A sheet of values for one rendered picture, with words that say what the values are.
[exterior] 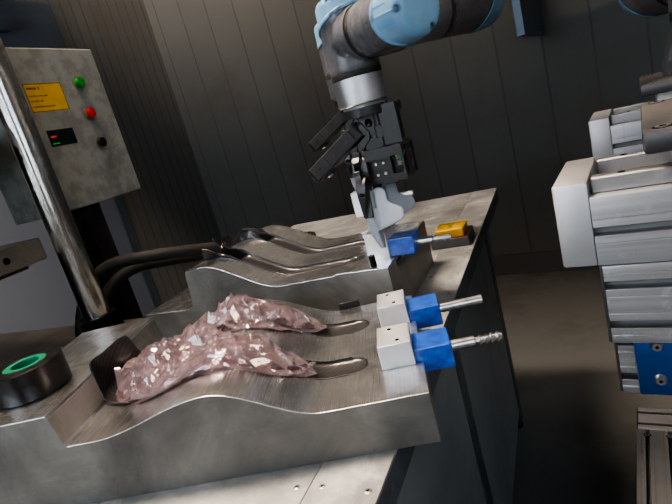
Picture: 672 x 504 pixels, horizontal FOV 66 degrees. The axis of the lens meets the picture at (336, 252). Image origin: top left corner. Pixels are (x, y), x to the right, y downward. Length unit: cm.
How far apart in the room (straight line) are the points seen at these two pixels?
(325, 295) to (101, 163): 90
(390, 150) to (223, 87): 308
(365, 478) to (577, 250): 31
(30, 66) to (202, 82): 248
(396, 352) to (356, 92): 38
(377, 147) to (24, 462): 59
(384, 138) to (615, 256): 36
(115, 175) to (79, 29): 230
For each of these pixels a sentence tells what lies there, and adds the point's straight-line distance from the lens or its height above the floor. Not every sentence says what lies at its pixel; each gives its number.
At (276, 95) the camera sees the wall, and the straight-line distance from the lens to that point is 352.
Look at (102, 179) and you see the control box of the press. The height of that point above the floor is 112.
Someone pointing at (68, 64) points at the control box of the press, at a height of 143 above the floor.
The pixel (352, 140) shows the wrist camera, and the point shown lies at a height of 108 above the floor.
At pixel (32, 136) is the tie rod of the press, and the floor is 125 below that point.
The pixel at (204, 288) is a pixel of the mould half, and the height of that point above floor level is 90.
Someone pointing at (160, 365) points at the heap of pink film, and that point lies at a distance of 66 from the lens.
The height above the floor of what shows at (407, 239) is 91.
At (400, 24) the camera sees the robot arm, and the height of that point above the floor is 120.
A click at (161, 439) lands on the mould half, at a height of 86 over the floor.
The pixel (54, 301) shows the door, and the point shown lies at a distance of 325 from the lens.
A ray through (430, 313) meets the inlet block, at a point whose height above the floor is 86.
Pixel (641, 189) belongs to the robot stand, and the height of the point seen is 98.
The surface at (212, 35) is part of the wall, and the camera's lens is 381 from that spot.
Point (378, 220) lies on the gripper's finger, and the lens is 78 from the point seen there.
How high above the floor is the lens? 112
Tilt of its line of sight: 14 degrees down
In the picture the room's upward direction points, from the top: 15 degrees counter-clockwise
